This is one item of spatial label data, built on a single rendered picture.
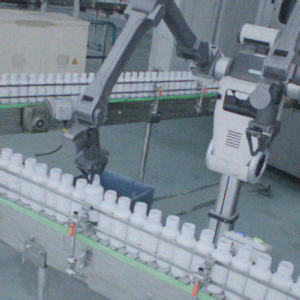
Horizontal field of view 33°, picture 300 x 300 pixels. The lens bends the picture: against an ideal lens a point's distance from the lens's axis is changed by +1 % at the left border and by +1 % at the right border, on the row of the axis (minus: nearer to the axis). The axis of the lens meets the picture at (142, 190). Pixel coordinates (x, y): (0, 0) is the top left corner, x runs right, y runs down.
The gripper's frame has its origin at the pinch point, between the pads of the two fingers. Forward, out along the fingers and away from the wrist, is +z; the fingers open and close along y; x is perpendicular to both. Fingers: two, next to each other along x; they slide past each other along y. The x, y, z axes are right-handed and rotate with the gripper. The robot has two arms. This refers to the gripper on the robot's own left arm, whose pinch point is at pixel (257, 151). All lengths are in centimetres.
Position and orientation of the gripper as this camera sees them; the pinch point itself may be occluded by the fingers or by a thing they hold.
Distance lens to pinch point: 153.8
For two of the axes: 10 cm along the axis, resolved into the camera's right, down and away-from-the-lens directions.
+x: -8.3, -3.3, 4.5
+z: -1.4, 9.0, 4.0
